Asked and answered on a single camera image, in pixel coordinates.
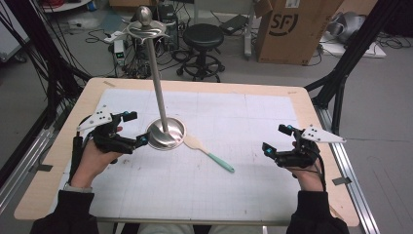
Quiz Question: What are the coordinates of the metal utensil stand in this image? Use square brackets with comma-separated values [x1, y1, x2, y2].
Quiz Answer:
[126, 5, 188, 152]

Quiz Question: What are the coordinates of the wooden spatula with green handle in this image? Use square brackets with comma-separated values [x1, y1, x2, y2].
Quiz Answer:
[183, 134, 236, 175]

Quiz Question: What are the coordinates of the person's right hand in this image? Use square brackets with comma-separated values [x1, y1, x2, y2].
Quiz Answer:
[286, 140, 326, 193]

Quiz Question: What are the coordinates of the white grid mat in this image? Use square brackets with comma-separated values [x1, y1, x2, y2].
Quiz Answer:
[48, 88, 302, 222]

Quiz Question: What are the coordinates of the black flat device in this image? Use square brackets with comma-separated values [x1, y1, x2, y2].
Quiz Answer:
[219, 14, 249, 35]

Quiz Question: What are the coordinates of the large cardboard box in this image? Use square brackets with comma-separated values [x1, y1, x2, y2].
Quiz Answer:
[254, 0, 345, 66]

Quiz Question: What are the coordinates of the grey wristband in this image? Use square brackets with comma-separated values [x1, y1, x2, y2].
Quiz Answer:
[62, 181, 94, 194]

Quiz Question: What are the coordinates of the white device with green display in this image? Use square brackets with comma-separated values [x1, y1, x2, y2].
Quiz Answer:
[113, 39, 128, 66]

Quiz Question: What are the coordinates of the black metal stand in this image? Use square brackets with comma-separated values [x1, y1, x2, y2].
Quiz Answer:
[304, 0, 404, 137]
[4, 0, 93, 129]

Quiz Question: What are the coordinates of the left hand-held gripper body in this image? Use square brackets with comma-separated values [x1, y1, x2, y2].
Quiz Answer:
[76, 105, 138, 155]

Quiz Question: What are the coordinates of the grey plastic casing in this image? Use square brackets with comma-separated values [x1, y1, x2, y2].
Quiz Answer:
[325, 11, 368, 44]

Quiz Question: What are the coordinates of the grey tape piece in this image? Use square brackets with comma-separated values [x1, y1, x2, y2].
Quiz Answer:
[31, 163, 54, 174]
[331, 176, 353, 186]

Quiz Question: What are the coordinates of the white metal post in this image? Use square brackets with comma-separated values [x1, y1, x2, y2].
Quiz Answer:
[243, 0, 258, 61]

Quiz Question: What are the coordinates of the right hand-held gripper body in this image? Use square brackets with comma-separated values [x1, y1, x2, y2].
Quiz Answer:
[274, 124, 347, 170]

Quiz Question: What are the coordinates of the person's left hand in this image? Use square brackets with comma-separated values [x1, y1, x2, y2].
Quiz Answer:
[70, 126, 125, 190]

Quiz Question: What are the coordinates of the black round stool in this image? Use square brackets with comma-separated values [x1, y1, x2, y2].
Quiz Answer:
[176, 22, 227, 83]

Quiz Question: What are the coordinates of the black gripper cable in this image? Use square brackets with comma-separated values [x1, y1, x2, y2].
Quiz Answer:
[68, 136, 86, 183]
[310, 150, 327, 193]

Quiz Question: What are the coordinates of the white power strip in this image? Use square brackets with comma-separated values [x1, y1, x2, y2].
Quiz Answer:
[103, 30, 130, 45]

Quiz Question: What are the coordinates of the aluminium rail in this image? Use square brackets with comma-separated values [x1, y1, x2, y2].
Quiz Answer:
[0, 125, 56, 214]
[313, 105, 382, 234]

